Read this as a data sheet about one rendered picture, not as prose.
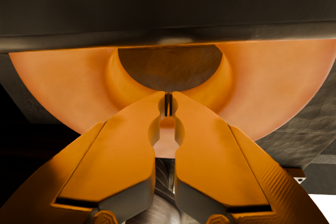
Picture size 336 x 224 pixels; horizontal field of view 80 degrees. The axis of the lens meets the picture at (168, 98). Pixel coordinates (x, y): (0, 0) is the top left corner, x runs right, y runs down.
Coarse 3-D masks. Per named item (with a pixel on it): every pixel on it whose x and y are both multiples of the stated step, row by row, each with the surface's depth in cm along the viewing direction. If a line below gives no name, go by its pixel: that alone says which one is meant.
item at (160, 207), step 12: (0, 168) 23; (12, 168) 23; (24, 168) 23; (36, 168) 23; (0, 180) 22; (12, 180) 22; (24, 180) 22; (0, 192) 21; (12, 192) 21; (0, 204) 20; (156, 204) 29; (168, 204) 31; (144, 216) 26; (156, 216) 28; (168, 216) 30; (180, 216) 37
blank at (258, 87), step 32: (32, 64) 10; (64, 64) 9; (96, 64) 9; (224, 64) 12; (256, 64) 9; (288, 64) 9; (320, 64) 9; (64, 96) 11; (96, 96) 11; (128, 96) 13; (192, 96) 14; (224, 96) 11; (256, 96) 11; (288, 96) 10; (160, 128) 13; (256, 128) 13
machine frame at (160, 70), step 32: (0, 64) 18; (128, 64) 18; (160, 64) 18; (192, 64) 18; (0, 96) 27; (32, 96) 21; (320, 96) 20; (288, 128) 23; (320, 128) 23; (288, 160) 39
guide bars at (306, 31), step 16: (80, 32) 5; (96, 32) 5; (112, 32) 5; (128, 32) 5; (144, 32) 5; (160, 32) 5; (176, 32) 5; (192, 32) 5; (208, 32) 5; (224, 32) 5; (240, 32) 5; (256, 32) 5; (272, 32) 5; (288, 32) 5; (304, 32) 5; (320, 32) 5; (0, 48) 6; (16, 48) 6; (32, 48) 6; (48, 48) 6; (64, 48) 6; (80, 48) 6; (96, 48) 6
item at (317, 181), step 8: (304, 168) 736; (312, 168) 736; (320, 168) 736; (328, 168) 737; (312, 176) 715; (320, 176) 715; (328, 176) 715; (304, 184) 694; (312, 184) 694; (320, 184) 695; (328, 184) 695; (312, 192) 675; (320, 192) 675; (328, 192) 676
